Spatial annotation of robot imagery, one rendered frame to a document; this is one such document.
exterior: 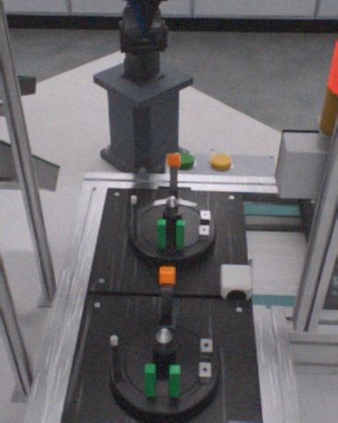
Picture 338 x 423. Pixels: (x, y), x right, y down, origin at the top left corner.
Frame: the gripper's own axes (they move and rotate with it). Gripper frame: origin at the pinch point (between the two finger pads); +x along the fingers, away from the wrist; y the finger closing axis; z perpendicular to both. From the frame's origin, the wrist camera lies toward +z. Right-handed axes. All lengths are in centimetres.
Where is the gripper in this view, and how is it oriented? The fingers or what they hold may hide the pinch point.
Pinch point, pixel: (145, 14)
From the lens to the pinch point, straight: 92.2
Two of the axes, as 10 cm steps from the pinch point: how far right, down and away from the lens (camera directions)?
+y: 10.0, 0.3, -0.3
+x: 0.0, 7.8, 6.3
